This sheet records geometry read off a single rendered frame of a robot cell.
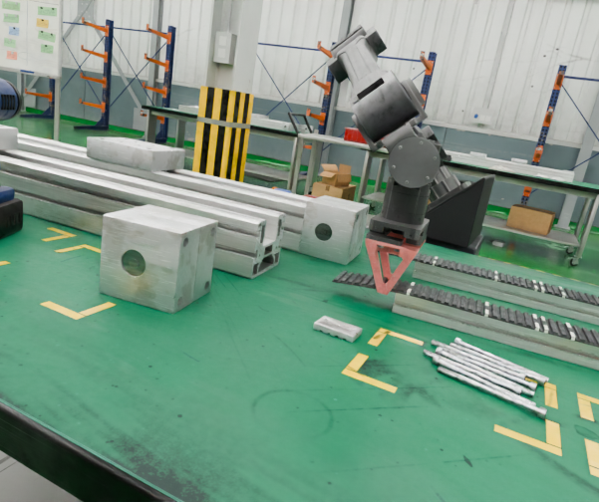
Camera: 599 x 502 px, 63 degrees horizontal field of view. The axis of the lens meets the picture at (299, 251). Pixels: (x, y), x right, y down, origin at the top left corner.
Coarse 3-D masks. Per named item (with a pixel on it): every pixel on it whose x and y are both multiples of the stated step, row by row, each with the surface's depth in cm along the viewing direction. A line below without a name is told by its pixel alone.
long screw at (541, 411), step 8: (440, 368) 52; (456, 376) 50; (464, 376) 50; (472, 384) 49; (480, 384) 49; (488, 392) 49; (496, 392) 48; (512, 400) 47; (520, 400) 47; (528, 408) 46; (536, 408) 46; (544, 408) 46; (544, 416) 46
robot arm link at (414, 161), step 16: (416, 96) 60; (400, 128) 55; (368, 144) 63; (384, 144) 55; (400, 144) 54; (416, 144) 54; (432, 144) 53; (400, 160) 55; (416, 160) 54; (432, 160) 54; (400, 176) 55; (416, 176) 54; (432, 176) 54
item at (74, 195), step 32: (0, 160) 83; (32, 160) 90; (32, 192) 81; (64, 192) 79; (96, 192) 78; (128, 192) 74; (160, 192) 81; (192, 192) 81; (64, 224) 80; (96, 224) 78; (224, 224) 70; (256, 224) 68; (224, 256) 71; (256, 256) 70
